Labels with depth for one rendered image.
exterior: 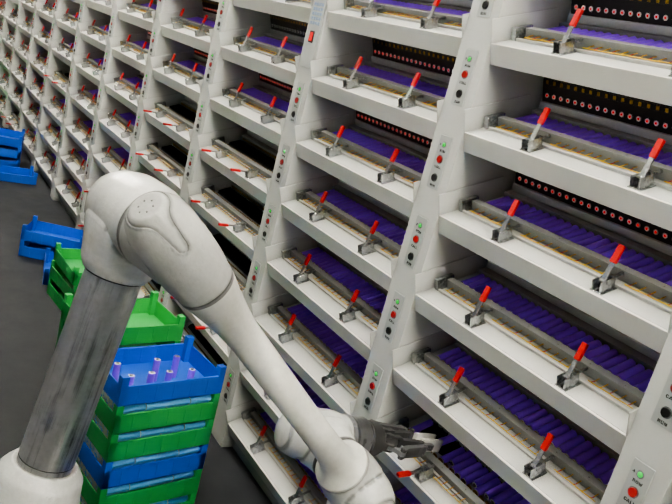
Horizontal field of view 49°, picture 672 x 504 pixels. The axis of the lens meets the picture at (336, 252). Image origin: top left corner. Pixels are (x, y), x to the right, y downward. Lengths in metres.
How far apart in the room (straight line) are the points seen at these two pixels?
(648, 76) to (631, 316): 0.41
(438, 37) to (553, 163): 0.48
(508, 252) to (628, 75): 0.40
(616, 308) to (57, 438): 0.99
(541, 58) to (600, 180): 0.30
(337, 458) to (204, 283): 0.41
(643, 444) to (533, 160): 0.56
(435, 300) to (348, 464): 0.50
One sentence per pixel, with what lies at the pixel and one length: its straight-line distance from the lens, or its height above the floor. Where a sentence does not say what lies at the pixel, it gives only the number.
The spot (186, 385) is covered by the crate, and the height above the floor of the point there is 0.44.
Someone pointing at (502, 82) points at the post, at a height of 1.38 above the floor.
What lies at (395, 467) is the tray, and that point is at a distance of 1.82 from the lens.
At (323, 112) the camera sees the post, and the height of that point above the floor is 1.16.
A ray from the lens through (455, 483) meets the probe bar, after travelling 1.73.
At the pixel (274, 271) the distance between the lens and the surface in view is 2.29.
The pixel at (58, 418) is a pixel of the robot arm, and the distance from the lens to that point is 1.38.
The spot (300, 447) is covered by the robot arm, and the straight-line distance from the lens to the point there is 1.47.
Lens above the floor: 1.36
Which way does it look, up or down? 15 degrees down
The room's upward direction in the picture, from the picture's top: 15 degrees clockwise
